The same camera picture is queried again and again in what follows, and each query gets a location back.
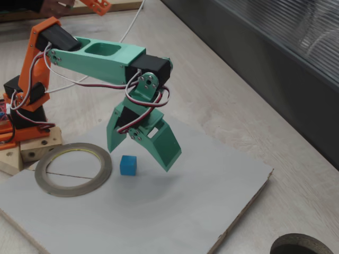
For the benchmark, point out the blue cube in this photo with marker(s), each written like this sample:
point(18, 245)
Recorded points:
point(128, 166)

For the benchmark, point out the wooden base block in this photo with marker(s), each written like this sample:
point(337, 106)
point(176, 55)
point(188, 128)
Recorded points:
point(39, 149)

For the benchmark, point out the green gripper black servo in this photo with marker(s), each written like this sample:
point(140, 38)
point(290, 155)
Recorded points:
point(147, 128)

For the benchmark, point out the grey chipboard panel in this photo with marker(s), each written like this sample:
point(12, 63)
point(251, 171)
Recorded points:
point(159, 206)

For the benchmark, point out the wooden plank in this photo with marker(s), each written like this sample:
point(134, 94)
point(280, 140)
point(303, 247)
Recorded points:
point(9, 164)
point(121, 6)

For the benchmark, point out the ribbed translucent desk partition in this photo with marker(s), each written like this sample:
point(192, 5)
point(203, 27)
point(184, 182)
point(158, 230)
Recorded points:
point(265, 53)

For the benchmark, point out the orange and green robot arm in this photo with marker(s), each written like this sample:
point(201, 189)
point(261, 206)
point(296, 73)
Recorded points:
point(106, 63)

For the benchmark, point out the red controller circuit board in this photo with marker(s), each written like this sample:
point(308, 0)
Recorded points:
point(3, 109)

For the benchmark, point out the person's hand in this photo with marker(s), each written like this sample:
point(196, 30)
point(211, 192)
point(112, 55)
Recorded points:
point(57, 6)

